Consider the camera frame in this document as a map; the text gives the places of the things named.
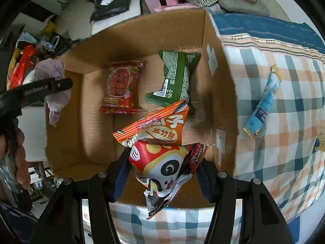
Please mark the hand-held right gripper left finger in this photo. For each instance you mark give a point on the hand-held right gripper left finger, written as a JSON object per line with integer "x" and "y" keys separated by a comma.
{"x": 119, "y": 180}

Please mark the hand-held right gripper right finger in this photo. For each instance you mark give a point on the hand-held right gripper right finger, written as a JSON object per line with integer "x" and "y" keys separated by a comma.
{"x": 204, "y": 180}

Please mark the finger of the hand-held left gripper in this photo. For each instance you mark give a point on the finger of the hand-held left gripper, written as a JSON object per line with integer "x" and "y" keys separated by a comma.
{"x": 52, "y": 86}

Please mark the orange panda snack packet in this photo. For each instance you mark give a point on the orange panda snack packet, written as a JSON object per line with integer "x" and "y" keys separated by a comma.
{"x": 158, "y": 155}

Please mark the red snack packet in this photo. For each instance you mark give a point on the red snack packet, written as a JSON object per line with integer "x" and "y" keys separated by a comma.
{"x": 121, "y": 87}

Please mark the cardboard box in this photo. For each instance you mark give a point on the cardboard box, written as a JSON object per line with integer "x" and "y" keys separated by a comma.
{"x": 142, "y": 81}

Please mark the green snack packet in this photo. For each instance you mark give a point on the green snack packet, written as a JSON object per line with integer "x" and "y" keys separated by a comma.
{"x": 172, "y": 77}

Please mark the person's left hand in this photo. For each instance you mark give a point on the person's left hand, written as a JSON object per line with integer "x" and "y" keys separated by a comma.
{"x": 21, "y": 162}

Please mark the lilac cloth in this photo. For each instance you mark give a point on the lilac cloth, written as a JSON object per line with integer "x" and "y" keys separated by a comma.
{"x": 57, "y": 94}

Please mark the red plastic bag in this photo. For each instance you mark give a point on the red plastic bag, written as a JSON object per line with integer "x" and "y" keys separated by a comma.
{"x": 21, "y": 66}

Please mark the checkered bed sheet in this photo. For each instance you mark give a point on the checkered bed sheet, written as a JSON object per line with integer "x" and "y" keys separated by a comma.
{"x": 276, "y": 122}

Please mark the blue tube snack packet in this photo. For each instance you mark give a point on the blue tube snack packet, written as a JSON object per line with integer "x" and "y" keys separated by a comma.
{"x": 264, "y": 104}

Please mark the black plastic bag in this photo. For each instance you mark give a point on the black plastic bag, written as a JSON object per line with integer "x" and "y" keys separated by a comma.
{"x": 111, "y": 1}

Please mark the yellow packet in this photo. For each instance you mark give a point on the yellow packet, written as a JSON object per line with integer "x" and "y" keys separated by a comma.
{"x": 320, "y": 144}

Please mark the grey cushion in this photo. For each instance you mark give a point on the grey cushion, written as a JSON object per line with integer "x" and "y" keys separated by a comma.
{"x": 241, "y": 5}

